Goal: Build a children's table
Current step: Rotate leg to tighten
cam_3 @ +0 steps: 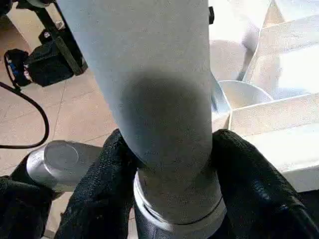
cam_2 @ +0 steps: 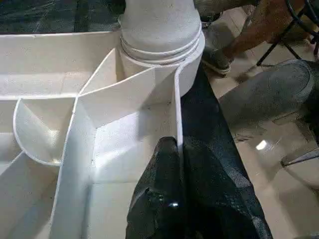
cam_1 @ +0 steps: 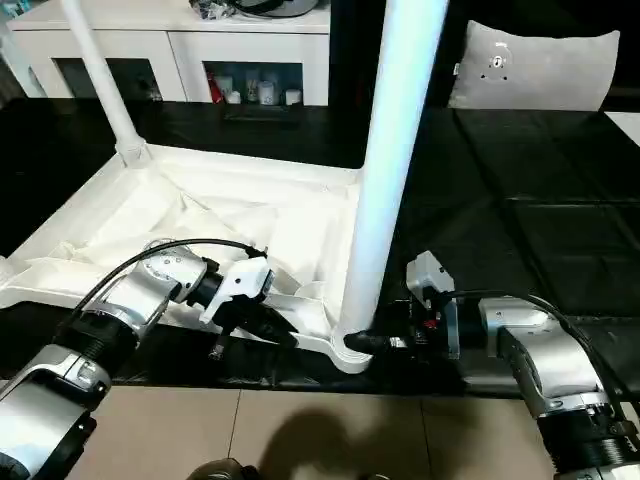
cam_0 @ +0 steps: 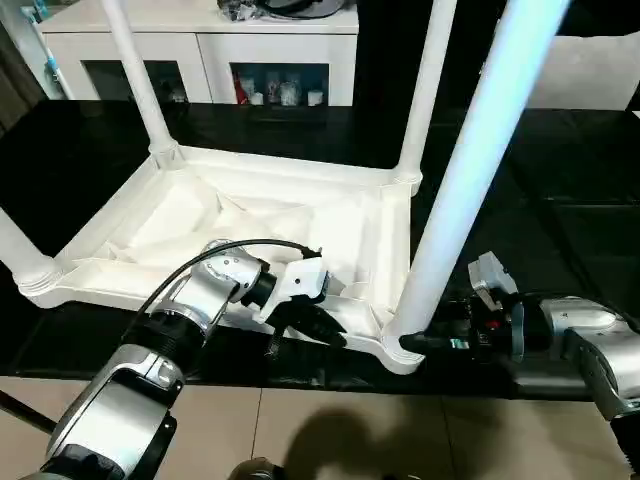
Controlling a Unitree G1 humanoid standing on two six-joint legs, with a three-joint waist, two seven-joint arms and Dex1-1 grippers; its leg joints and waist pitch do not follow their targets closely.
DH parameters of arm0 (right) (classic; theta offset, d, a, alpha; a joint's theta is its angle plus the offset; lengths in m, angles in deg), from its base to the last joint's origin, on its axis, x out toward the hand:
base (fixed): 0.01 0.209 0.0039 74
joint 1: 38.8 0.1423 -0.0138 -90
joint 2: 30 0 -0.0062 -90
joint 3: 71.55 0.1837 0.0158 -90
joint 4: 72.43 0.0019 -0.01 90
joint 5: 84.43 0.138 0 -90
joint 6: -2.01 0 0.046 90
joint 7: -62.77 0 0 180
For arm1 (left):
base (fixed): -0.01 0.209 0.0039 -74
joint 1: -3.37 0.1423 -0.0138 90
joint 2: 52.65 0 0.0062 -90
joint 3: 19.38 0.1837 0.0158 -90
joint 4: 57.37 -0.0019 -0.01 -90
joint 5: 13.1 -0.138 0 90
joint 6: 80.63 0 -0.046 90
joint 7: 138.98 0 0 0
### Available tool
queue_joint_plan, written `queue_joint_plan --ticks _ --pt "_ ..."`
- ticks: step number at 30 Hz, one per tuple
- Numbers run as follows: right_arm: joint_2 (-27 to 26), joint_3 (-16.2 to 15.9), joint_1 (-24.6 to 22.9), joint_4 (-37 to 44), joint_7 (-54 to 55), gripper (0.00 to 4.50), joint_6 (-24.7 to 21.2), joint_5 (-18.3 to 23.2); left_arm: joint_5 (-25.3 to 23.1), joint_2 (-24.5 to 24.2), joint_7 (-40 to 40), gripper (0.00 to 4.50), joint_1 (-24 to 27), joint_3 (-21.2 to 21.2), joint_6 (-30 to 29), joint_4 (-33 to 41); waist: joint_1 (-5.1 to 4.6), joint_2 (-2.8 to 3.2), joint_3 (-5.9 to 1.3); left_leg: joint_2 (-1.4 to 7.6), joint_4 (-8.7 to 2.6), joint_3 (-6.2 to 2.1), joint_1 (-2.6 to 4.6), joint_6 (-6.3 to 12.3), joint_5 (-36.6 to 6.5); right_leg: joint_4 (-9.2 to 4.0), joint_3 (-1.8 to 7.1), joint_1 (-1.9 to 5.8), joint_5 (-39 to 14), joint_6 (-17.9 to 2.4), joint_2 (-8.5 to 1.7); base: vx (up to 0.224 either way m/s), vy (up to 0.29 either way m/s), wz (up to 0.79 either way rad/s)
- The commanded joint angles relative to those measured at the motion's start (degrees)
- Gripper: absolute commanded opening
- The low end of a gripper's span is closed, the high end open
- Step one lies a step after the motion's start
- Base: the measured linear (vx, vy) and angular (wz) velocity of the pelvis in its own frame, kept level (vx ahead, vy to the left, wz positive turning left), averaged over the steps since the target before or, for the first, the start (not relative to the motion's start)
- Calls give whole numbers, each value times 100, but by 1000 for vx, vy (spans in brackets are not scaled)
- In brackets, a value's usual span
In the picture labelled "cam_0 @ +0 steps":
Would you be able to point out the white plastic table top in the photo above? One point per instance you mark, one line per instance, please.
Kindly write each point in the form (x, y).
(175, 225)

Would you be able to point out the white plastic table leg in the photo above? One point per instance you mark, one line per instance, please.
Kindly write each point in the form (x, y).
(475, 150)
(425, 90)
(20, 250)
(140, 85)

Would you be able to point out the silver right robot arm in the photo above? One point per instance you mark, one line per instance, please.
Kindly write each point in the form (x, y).
(590, 340)

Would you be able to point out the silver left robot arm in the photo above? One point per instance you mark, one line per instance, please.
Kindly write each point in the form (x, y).
(200, 295)

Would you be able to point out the dark robot left foot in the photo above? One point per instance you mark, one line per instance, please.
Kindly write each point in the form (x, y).
(257, 470)

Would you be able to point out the black work mat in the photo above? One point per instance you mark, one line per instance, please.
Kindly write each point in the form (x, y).
(550, 175)

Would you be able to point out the black box with gold label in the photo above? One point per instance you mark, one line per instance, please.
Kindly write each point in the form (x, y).
(385, 50)

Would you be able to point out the black metal support bar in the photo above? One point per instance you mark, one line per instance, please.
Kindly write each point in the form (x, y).
(27, 411)

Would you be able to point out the grey cushion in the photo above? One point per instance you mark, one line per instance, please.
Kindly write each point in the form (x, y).
(590, 70)

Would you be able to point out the white glass-door cabinet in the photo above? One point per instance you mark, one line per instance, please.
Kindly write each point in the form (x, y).
(200, 45)

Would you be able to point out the dark round device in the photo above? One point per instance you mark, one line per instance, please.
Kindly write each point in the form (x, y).
(305, 6)

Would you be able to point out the white pipe with blue clip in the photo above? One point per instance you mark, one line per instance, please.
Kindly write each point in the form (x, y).
(50, 55)

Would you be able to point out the beige curtain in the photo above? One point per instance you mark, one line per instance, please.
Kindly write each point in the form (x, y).
(15, 80)

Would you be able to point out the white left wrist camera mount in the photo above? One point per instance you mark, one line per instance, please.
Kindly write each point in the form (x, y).
(300, 280)

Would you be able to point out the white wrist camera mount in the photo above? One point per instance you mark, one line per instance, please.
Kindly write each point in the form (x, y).
(492, 272)
(300, 280)

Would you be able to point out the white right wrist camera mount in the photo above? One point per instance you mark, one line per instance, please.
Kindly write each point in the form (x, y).
(492, 272)

